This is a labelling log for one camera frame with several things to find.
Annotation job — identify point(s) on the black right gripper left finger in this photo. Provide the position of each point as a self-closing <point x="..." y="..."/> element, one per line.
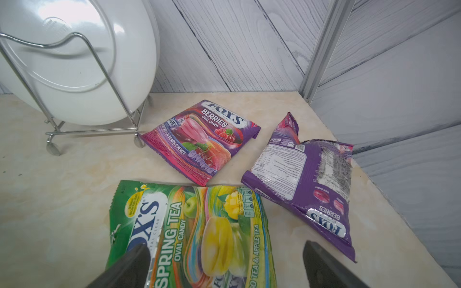
<point x="131" y="271"/>

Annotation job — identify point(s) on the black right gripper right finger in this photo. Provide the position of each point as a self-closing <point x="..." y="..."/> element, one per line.
<point x="325" y="271"/>

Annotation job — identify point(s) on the green Fox's spring tea bag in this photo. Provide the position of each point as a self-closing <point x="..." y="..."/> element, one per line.
<point x="198" y="237"/>

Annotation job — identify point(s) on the purple Fox's berries bag back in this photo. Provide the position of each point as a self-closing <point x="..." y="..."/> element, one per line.
<point x="311" y="179"/>

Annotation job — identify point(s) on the pink Fox's berries candy bag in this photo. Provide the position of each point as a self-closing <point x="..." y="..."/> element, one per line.
<point x="201" y="140"/>

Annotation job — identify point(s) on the white plate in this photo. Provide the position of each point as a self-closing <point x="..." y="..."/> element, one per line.
<point x="91" y="62"/>

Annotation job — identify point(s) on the aluminium corner post right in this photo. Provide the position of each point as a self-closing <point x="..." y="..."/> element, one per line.
<point x="338" y="14"/>

